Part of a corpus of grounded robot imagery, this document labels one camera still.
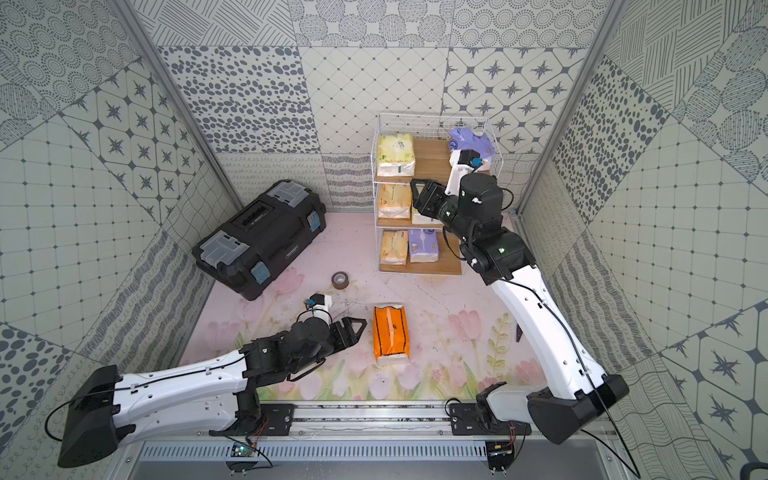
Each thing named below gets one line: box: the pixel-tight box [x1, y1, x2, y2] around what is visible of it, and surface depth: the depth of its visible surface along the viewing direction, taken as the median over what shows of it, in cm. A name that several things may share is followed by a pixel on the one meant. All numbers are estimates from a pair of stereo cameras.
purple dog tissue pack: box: [449, 126, 495, 170], surface depth 77 cm
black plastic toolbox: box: [192, 180, 327, 301], surface depth 94 cm
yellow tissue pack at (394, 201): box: [378, 183, 412, 219], surface depth 85 cm
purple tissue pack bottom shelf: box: [408, 228, 439, 263], surface depth 104 cm
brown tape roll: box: [331, 271, 349, 290], surface depth 101 cm
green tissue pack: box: [412, 206, 444, 225], surface depth 84 cm
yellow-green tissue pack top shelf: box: [377, 133, 415, 177], surface depth 72 cm
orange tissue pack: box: [373, 304, 411, 365], surface depth 83 cm
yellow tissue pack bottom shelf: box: [380, 230, 409, 265], surface depth 104 cm
